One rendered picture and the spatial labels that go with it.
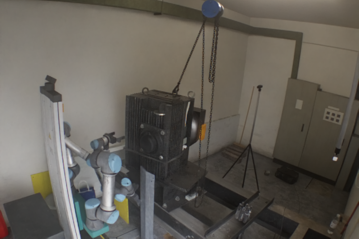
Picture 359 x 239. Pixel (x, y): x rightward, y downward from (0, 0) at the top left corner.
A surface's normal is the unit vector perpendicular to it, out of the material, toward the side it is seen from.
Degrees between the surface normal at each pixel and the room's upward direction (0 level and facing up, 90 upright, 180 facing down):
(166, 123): 90
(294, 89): 90
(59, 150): 90
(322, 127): 90
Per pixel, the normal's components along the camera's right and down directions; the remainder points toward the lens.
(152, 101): -0.49, 0.20
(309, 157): -0.69, 0.14
